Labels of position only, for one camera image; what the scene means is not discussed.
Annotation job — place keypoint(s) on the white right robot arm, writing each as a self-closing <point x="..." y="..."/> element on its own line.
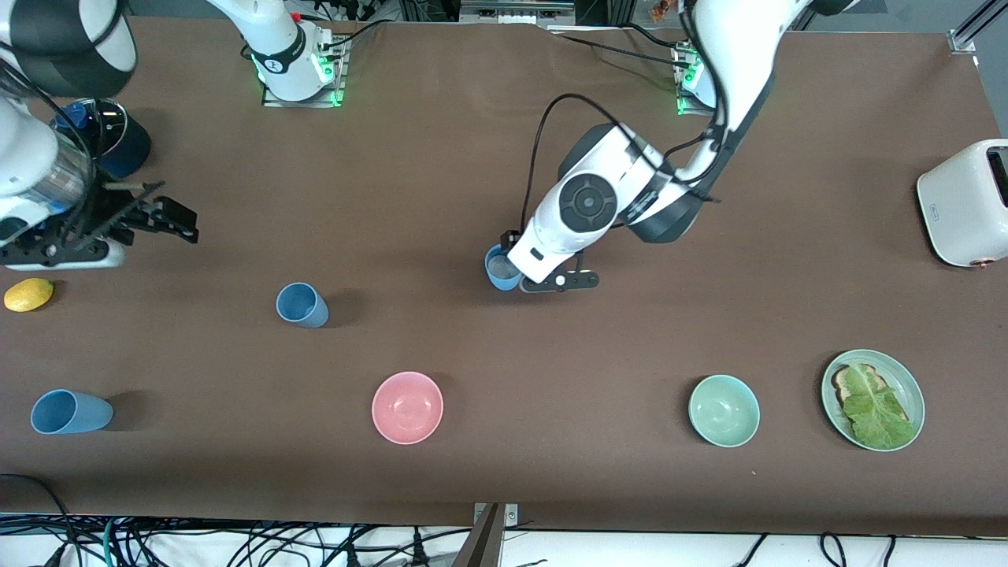
<point x="24" y="153"/>

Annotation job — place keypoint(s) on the pink bowl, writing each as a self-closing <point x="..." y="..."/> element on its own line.
<point x="407" y="408"/>

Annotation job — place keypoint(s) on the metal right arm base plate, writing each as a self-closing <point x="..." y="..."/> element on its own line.
<point x="339" y="72"/>

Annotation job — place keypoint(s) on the dark metal post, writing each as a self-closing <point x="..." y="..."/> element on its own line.
<point x="480" y="543"/>

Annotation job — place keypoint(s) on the pale green bowl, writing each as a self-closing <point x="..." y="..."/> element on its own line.
<point x="724" y="411"/>

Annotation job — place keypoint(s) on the green lettuce leaf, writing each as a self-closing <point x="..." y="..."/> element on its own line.
<point x="878" y="413"/>

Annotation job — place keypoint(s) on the glass lid blue knob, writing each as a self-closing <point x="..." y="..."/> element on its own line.
<point x="109" y="126"/>

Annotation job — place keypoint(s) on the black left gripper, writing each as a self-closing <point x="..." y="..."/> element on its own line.
<point x="513" y="238"/>

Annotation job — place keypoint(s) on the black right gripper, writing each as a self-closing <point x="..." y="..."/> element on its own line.
<point x="118" y="219"/>

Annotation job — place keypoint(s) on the pale green plate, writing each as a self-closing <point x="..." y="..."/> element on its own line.
<point x="906" y="386"/>

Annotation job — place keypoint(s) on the aluminium frame profile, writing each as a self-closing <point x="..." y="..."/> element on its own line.
<point x="965" y="39"/>

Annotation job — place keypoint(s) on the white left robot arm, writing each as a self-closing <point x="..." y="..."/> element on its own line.
<point x="732" y="47"/>

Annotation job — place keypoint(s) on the blue cup white inside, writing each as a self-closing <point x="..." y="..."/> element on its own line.
<point x="494" y="276"/>

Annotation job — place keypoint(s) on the slice of toast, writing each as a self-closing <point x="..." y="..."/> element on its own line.
<point x="844" y="384"/>

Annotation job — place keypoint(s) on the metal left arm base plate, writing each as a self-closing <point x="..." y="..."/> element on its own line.
<point x="687" y="79"/>

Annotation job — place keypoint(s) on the metal table edge bracket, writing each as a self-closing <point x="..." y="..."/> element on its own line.
<point x="512" y="516"/>

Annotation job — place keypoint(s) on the white toaster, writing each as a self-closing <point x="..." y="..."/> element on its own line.
<point x="965" y="213"/>

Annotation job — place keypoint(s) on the grey metal box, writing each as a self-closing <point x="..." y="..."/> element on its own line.
<point x="516" y="9"/>

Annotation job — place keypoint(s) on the dark blue saucepan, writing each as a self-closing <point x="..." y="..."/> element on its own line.
<point x="135" y="150"/>

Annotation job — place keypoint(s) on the yellow lemon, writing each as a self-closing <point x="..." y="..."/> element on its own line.
<point x="28" y="295"/>

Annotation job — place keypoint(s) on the plain blue cup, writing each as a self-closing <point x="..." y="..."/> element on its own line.
<point x="75" y="413"/>
<point x="303" y="309"/>

